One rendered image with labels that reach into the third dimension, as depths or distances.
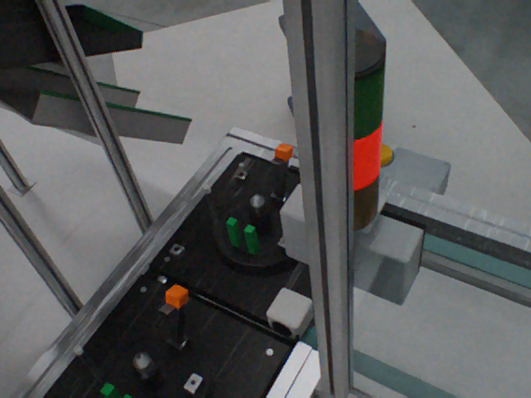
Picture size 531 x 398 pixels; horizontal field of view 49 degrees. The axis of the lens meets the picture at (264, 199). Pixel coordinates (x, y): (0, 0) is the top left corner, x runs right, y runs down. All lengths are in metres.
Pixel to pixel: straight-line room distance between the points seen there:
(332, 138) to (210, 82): 0.93
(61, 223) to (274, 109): 0.46
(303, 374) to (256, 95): 0.65
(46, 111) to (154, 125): 0.19
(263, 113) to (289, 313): 0.54
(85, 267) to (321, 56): 0.76
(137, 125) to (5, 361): 0.41
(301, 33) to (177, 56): 1.07
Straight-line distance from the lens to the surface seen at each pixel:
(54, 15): 0.70
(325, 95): 0.35
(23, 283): 1.06
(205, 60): 1.35
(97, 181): 1.15
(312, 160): 0.39
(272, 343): 0.75
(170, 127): 0.93
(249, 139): 0.99
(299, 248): 0.55
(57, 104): 0.78
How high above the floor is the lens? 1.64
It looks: 49 degrees down
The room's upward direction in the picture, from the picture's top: 10 degrees counter-clockwise
